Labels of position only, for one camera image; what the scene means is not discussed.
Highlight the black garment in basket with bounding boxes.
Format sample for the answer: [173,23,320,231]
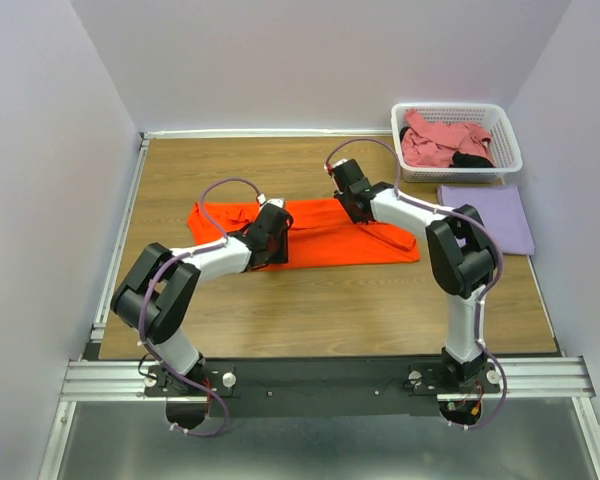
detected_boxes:
[399,127,495,169]

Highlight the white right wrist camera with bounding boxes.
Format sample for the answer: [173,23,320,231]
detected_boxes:
[325,158,348,175]

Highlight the orange t-shirt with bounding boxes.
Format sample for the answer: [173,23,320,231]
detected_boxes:
[187,198,421,271]

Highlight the pink t-shirt in basket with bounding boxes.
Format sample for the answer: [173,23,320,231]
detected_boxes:
[404,109,494,163]

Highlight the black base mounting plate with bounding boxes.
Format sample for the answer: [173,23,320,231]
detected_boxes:
[142,355,500,432]

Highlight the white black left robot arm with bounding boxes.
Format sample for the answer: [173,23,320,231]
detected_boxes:
[110,199,293,395]

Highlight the folded lavender t-shirt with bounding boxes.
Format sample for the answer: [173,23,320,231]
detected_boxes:
[437,185,535,256]

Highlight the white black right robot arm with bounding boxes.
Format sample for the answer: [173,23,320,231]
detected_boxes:
[325,159,502,392]

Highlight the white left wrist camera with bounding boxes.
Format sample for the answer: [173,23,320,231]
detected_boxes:
[261,198,285,209]

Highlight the aluminium frame rail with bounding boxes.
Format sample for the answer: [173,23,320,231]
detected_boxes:
[42,136,600,479]

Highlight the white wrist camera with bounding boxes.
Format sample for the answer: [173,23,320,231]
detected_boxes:
[261,198,285,209]
[325,158,348,175]

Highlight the white plastic laundry basket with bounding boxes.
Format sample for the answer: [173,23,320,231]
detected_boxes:
[391,102,523,183]

